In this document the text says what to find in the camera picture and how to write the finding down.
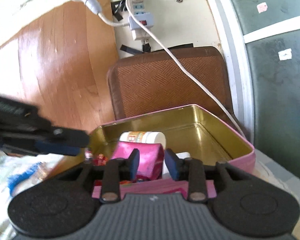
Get pink macaron biscuit tin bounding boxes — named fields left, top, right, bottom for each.
left=84, top=105, right=256, bottom=197

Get magenta satin pouch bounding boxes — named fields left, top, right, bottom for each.
left=111, top=141, right=164, bottom=180

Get blue polka-dot bow headband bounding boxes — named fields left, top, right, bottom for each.
left=7, top=162, right=43, bottom=196

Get white pill bottle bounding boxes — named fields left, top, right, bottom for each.
left=119, top=131, right=166, bottom=148

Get brown woven cushion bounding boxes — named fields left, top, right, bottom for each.
left=107, top=46, right=234, bottom=126

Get green frosted glass door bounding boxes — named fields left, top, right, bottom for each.
left=221, top=0, right=300, bottom=176

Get white power strip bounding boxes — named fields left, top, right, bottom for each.
left=126, top=0, right=154, bottom=44

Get white power cable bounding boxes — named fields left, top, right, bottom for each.
left=124, top=0, right=248, bottom=140

